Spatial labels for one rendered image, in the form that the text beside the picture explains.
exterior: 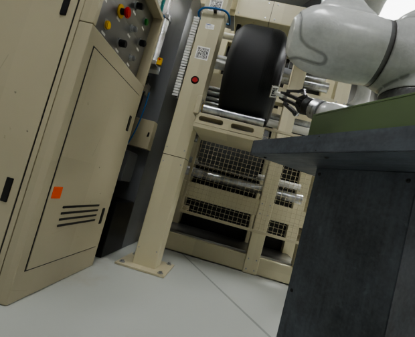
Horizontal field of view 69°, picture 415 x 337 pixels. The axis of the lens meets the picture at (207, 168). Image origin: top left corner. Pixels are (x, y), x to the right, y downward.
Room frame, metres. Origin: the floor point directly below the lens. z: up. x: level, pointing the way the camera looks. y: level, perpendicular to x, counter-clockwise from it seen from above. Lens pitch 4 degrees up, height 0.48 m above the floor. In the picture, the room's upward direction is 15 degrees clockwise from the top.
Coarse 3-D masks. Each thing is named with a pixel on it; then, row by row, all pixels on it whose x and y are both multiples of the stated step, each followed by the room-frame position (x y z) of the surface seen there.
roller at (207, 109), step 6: (204, 108) 1.54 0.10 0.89; (210, 108) 1.54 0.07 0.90; (216, 108) 1.53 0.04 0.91; (222, 108) 1.54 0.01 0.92; (216, 114) 1.54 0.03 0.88; (222, 114) 1.53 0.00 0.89; (228, 114) 1.53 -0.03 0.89; (234, 114) 1.52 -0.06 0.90; (240, 114) 1.52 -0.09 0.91; (246, 114) 1.52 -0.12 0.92; (240, 120) 1.53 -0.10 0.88; (246, 120) 1.52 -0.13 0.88; (252, 120) 1.51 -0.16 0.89; (258, 120) 1.51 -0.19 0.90; (264, 120) 1.51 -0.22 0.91
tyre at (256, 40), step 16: (240, 32) 1.46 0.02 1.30; (256, 32) 1.44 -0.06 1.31; (272, 32) 1.45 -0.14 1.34; (240, 48) 1.41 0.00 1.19; (256, 48) 1.40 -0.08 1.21; (272, 48) 1.40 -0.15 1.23; (240, 64) 1.41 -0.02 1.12; (256, 64) 1.40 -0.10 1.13; (272, 64) 1.39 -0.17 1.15; (224, 80) 1.47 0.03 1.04; (240, 80) 1.43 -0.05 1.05; (256, 80) 1.42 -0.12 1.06; (272, 80) 1.41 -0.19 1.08; (224, 96) 1.51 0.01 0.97; (240, 96) 1.47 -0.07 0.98; (256, 96) 1.45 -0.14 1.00; (256, 112) 1.51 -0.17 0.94
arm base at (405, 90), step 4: (396, 88) 0.65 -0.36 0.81; (400, 88) 0.64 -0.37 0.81; (404, 88) 0.63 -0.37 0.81; (408, 88) 0.63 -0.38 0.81; (412, 88) 0.62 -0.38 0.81; (384, 92) 0.68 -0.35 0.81; (388, 92) 0.66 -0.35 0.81; (392, 92) 0.65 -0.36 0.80; (396, 92) 0.64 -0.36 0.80; (400, 92) 0.64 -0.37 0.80; (404, 92) 0.63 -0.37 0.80; (408, 92) 0.62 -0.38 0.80; (380, 96) 0.69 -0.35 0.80; (384, 96) 0.67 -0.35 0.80; (388, 96) 0.66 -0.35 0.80; (392, 96) 0.65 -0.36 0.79
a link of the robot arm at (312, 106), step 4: (312, 100) 1.23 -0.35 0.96; (316, 100) 1.22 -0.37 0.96; (320, 100) 1.21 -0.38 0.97; (308, 104) 1.24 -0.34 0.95; (312, 104) 1.22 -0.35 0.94; (316, 104) 1.21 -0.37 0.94; (320, 104) 1.19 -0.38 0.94; (308, 108) 1.24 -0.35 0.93; (312, 108) 1.22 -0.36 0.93; (316, 108) 1.20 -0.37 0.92; (308, 112) 1.24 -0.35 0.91; (312, 112) 1.22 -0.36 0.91; (308, 116) 1.26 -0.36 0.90; (312, 116) 1.23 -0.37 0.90
